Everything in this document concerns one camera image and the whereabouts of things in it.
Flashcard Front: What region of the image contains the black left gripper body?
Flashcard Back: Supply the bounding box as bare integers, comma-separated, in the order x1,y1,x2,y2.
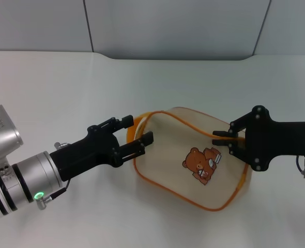
50,125,119,181

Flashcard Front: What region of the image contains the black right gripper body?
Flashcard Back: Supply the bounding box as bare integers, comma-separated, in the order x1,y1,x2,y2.
245,105,305,172

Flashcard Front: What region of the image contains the beige bear print food bag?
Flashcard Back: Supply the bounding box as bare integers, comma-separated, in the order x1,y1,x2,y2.
126,106,254,212

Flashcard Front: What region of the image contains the left gripper cable with plug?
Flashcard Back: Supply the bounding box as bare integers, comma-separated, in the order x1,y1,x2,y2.
42,141,71,205

